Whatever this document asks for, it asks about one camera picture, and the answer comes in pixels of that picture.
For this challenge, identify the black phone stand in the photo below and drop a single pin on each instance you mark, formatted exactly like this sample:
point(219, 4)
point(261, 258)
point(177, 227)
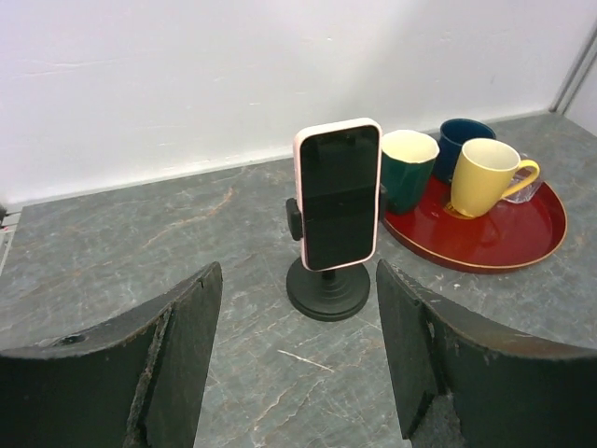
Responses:
point(329, 291)

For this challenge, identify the clear glass cup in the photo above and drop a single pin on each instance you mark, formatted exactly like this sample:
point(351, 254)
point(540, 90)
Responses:
point(527, 193)

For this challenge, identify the left aluminium frame post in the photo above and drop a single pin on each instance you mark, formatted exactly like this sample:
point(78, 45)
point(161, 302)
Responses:
point(9, 223)

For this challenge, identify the dark blue mug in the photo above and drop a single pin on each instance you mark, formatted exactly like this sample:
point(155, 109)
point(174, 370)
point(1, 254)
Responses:
point(453, 133)

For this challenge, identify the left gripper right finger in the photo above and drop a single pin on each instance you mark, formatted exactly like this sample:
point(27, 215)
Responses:
point(507, 388)

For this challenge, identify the round red tray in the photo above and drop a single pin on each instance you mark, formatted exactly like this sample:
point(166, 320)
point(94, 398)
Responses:
point(510, 237)

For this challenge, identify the phone with pink case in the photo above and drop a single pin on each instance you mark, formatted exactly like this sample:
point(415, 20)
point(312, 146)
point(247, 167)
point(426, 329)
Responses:
point(338, 178)

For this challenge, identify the yellow mug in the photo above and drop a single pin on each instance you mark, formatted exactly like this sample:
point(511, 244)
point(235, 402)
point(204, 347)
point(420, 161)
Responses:
point(486, 172)

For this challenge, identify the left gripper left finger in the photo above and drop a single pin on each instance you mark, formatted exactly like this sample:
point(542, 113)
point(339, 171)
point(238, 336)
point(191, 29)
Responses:
point(135, 380)

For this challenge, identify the green mug cream inside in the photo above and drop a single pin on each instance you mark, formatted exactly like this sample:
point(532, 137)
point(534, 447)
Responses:
point(408, 158)

